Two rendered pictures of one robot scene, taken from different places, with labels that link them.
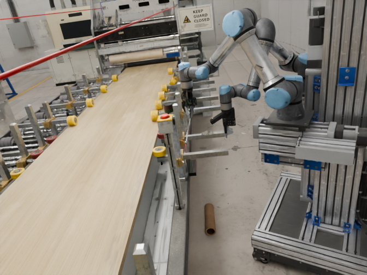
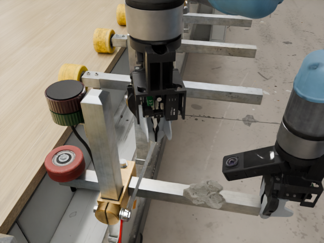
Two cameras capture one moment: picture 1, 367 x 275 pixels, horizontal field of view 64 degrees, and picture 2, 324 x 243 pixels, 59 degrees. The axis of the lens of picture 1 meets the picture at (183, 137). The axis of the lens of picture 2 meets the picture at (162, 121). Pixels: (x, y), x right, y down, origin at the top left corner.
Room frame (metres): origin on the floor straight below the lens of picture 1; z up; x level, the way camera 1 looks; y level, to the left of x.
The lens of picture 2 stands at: (1.44, -0.11, 1.36)
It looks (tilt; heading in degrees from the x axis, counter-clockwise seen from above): 40 degrees down; 5
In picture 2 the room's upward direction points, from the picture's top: straight up
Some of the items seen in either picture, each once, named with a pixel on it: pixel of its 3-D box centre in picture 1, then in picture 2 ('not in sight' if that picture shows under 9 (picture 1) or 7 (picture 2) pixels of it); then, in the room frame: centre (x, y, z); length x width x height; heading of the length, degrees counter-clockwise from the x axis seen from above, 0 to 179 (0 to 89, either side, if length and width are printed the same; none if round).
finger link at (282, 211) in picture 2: (229, 132); (276, 210); (1.78, -0.31, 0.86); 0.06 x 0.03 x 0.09; 84
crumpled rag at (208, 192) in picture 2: (207, 131); (205, 189); (1.81, -0.17, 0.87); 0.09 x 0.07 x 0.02; 84
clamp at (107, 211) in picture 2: (180, 139); (115, 190); (1.82, 0.02, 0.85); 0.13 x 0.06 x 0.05; 174
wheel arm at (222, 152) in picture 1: (192, 155); not in sight; (1.58, -0.04, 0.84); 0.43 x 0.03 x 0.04; 84
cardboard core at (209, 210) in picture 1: (209, 218); not in sight; (1.92, -0.12, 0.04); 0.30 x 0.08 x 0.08; 174
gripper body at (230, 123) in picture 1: (228, 117); (293, 169); (1.80, -0.31, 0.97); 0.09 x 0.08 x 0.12; 84
